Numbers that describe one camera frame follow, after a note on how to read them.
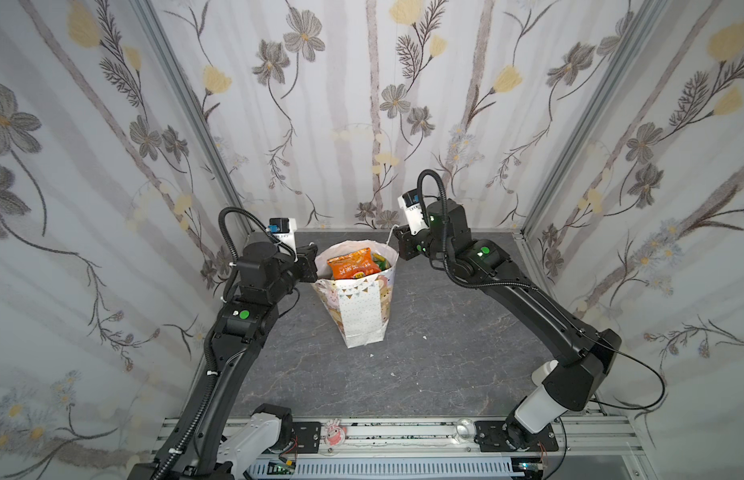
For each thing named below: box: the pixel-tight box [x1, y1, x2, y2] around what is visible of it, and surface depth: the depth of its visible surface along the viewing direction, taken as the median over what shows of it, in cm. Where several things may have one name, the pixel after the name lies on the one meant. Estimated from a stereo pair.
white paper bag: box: [310, 240, 399, 349], surface depth 80 cm
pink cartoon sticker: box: [326, 418, 347, 447], surface depth 74 cm
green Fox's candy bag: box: [372, 253, 392, 271], surface depth 86 cm
